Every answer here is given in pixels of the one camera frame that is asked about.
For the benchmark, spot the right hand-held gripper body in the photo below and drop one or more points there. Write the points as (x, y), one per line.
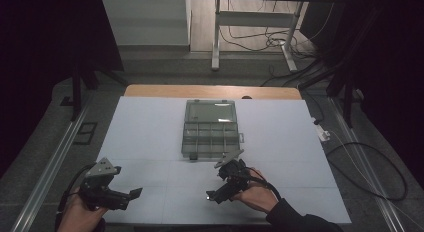
(235, 177)

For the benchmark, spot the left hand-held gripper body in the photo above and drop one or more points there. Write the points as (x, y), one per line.
(100, 188)

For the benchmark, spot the clear grey compartment storage box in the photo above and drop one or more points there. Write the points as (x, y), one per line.
(210, 135)

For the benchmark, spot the person's right hand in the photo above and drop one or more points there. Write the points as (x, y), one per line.
(256, 195)

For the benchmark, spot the person's left hand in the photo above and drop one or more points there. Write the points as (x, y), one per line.
(78, 215)

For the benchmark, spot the black floor socket plate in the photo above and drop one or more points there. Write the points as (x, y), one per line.
(86, 133)

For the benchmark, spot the white table cover board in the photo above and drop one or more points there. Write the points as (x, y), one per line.
(143, 132)

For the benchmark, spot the wooden table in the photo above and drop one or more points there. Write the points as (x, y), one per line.
(206, 91)

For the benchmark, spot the black metal stand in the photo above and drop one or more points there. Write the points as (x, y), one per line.
(76, 92)
(348, 98)

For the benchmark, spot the white cabinet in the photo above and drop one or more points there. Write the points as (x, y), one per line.
(146, 22)

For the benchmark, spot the metal floor rail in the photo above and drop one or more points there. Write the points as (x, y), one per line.
(370, 178)
(50, 172)

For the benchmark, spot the white desk frame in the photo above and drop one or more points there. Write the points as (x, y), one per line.
(253, 18)

